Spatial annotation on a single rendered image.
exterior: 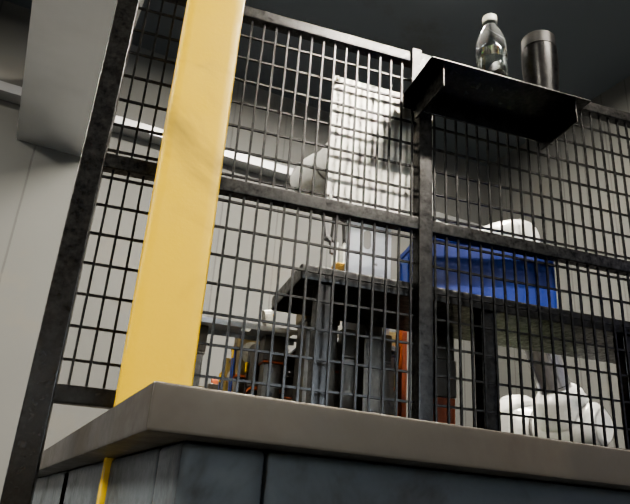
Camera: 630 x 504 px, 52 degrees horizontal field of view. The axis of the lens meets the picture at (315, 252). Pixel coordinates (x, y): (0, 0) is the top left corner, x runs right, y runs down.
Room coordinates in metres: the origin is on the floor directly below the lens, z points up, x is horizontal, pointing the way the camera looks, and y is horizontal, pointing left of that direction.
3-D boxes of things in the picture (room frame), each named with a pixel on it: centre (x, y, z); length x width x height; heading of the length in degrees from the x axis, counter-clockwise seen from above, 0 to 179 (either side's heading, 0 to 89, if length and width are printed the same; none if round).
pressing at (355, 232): (1.43, -0.13, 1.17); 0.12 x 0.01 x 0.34; 106
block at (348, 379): (1.43, -0.13, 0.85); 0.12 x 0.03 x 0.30; 106
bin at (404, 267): (1.31, -0.35, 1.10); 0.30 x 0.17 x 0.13; 101
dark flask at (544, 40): (1.13, -0.46, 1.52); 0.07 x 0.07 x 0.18
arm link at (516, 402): (2.20, -0.72, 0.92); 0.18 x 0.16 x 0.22; 37
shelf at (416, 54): (1.11, -0.35, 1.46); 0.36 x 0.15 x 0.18; 106
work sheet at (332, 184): (1.12, -0.12, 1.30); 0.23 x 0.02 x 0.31; 106
